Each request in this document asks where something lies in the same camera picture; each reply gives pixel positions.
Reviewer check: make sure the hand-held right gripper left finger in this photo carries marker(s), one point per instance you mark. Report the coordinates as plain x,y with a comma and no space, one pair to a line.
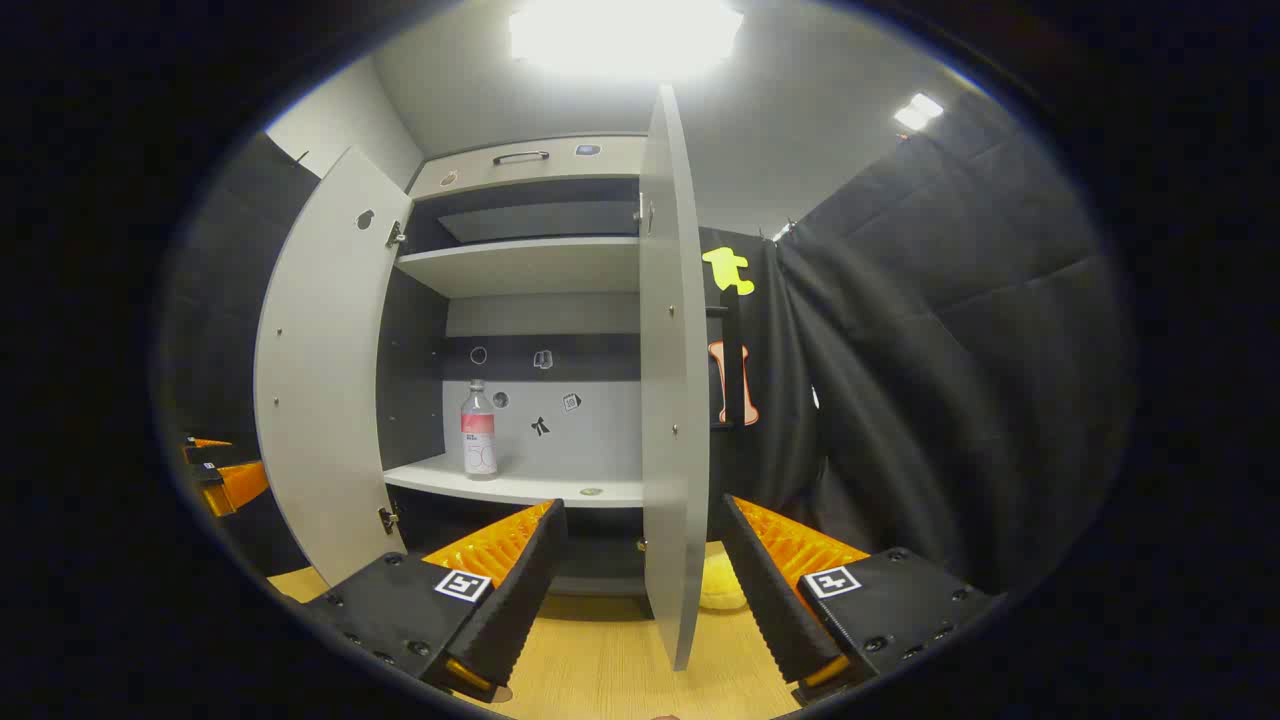
520,590

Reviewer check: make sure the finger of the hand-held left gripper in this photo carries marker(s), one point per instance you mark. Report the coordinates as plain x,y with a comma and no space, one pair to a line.
240,485
205,452

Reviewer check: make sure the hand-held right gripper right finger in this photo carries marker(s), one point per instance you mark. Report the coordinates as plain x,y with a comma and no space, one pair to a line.
770,600

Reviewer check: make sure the grey cabinet door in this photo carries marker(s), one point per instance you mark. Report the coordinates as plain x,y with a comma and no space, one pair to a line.
672,400
320,380

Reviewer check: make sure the clear bottle with pink label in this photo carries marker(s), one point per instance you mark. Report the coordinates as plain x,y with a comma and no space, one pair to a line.
478,440

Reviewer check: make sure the grey cabinet with shelves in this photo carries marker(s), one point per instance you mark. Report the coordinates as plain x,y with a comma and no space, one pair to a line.
530,265

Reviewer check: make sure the yellow round plush cushion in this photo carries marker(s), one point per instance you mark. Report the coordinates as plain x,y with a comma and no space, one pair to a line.
718,585

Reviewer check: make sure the black backdrop cloth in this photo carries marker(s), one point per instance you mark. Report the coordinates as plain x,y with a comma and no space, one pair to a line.
950,350
215,300

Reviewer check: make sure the small ceiling light panel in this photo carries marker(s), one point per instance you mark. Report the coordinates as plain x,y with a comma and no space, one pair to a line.
918,110

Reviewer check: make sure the large ceiling light panel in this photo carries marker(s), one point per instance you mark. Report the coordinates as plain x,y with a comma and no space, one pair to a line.
625,35

